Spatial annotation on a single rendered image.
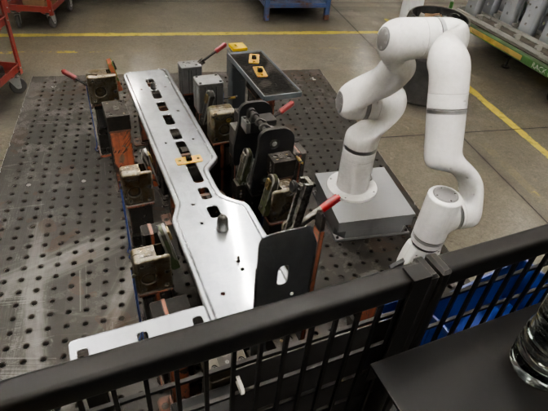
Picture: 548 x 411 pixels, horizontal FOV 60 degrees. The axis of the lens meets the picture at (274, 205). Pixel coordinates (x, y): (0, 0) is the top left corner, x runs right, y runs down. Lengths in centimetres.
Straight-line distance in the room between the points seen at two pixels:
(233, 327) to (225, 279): 77
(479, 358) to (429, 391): 8
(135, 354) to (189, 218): 96
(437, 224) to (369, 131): 56
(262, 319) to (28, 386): 18
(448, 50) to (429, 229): 42
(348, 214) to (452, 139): 65
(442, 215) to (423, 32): 45
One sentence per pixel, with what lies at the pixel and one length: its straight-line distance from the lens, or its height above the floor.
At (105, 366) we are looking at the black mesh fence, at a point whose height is 155.
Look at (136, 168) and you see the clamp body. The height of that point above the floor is 104.
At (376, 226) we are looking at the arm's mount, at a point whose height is 75.
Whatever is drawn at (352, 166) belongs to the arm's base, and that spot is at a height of 93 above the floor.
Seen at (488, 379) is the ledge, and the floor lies 143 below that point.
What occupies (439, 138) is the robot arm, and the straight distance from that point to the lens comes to 118.
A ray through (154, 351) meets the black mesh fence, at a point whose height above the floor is 155.
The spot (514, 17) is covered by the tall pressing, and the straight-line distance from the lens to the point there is 606.
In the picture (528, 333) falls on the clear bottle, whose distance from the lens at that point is 56.
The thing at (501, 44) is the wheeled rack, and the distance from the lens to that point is 553.
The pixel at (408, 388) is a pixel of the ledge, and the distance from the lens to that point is 54.
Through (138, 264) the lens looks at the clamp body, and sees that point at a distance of 117.
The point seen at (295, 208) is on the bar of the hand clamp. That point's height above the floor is 113.
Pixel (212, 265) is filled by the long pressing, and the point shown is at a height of 100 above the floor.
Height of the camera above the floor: 187
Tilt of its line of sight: 39 degrees down
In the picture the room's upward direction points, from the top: 6 degrees clockwise
